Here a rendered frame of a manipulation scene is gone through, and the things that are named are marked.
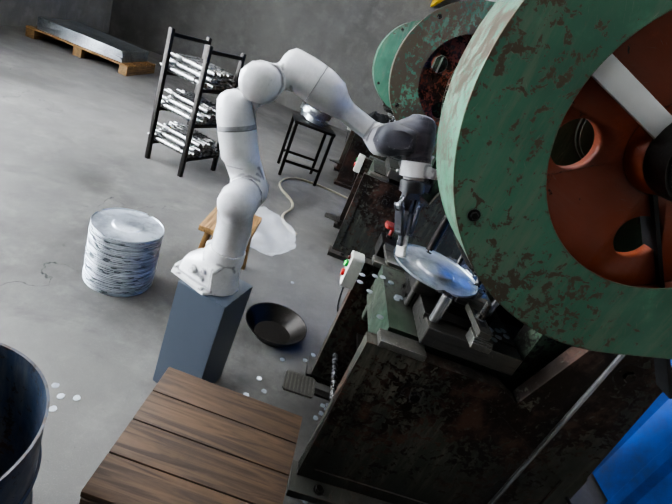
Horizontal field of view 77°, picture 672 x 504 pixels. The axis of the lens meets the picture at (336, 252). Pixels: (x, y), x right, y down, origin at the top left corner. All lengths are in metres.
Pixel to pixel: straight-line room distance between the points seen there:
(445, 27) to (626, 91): 1.77
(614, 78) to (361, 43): 7.06
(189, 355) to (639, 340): 1.27
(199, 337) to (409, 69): 1.79
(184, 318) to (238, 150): 0.59
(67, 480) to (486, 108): 1.39
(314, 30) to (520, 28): 7.14
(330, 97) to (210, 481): 0.98
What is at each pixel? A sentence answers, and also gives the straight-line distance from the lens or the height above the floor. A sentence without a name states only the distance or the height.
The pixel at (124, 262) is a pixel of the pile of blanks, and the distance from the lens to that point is 1.97.
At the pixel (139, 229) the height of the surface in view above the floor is 0.29.
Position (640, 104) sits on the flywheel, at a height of 1.37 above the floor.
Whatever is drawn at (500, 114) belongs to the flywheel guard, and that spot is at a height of 1.27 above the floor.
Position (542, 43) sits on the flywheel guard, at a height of 1.38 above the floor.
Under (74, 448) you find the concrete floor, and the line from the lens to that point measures 1.56.
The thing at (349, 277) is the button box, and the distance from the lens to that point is 1.60.
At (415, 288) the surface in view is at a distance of 1.35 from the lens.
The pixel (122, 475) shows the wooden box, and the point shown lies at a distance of 1.10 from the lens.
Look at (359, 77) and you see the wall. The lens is 7.81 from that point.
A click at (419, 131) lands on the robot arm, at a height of 1.15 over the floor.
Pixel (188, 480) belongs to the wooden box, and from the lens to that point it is 1.10.
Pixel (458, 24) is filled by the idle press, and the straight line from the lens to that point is 2.58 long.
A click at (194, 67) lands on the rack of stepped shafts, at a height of 0.76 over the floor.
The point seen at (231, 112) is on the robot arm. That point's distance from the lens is 1.23.
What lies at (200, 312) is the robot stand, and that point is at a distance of 1.44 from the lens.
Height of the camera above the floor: 1.27
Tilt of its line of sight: 24 degrees down
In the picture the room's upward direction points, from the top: 24 degrees clockwise
